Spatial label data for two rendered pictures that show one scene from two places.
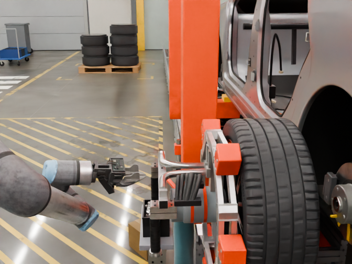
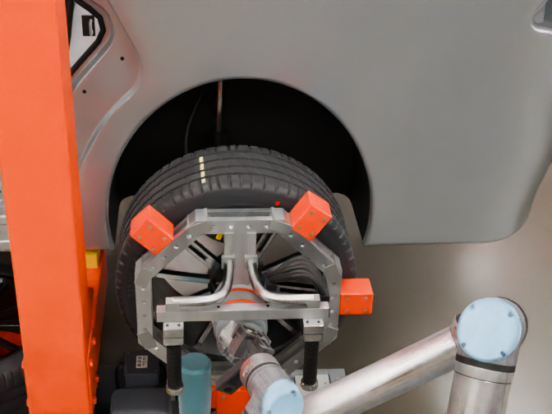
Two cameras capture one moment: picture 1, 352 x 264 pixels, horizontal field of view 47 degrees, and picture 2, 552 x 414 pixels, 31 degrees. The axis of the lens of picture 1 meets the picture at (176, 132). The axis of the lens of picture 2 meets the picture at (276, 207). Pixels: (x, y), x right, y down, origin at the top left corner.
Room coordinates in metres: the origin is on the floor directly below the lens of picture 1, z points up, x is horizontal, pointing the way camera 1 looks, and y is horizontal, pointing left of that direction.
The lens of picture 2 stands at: (1.43, 2.00, 2.40)
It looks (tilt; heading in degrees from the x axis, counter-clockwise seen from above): 30 degrees down; 267
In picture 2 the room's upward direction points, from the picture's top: 2 degrees clockwise
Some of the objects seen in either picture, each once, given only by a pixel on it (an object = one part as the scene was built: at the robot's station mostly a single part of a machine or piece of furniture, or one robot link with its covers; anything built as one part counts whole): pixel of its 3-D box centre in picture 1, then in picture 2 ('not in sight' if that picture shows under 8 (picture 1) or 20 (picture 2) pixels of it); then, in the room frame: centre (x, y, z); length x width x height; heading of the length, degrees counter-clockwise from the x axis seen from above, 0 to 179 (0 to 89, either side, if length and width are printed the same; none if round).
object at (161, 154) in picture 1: (182, 152); (201, 271); (1.51, -0.03, 1.03); 0.19 x 0.18 x 0.11; 93
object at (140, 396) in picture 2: not in sight; (144, 407); (1.71, -0.40, 0.26); 0.42 x 0.18 x 0.35; 93
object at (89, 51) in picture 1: (109, 47); not in sight; (9.86, 1.58, 0.55); 1.40 x 0.80 x 1.09; 90
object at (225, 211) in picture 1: (215, 204); (238, 300); (1.41, -0.15, 0.85); 0.54 x 0.07 x 0.54; 3
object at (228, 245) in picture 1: (231, 251); (354, 296); (1.10, -0.17, 0.85); 0.09 x 0.08 x 0.07; 3
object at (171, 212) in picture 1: (163, 209); (311, 322); (1.23, 0.04, 0.93); 0.09 x 0.05 x 0.05; 93
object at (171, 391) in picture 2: (155, 191); (174, 365); (1.57, 0.09, 0.83); 0.04 x 0.04 x 0.16
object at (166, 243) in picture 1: (156, 224); not in sight; (1.95, 0.11, 0.44); 0.43 x 0.17 x 0.03; 3
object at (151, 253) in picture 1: (155, 234); (310, 361); (1.23, 0.07, 0.83); 0.04 x 0.04 x 0.16
